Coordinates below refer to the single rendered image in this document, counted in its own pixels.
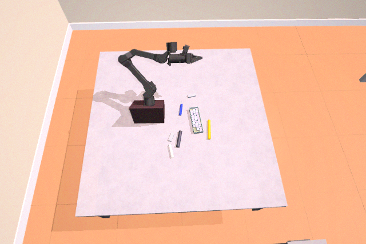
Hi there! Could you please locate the keyboard with white letter keys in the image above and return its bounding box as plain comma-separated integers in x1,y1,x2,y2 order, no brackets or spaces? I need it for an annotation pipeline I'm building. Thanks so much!
189,106,204,134

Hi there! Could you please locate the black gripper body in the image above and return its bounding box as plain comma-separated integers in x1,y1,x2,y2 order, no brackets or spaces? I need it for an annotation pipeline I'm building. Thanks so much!
177,53,191,64

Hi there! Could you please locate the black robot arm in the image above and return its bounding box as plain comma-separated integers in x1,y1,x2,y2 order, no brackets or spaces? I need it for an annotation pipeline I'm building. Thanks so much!
118,42,190,106

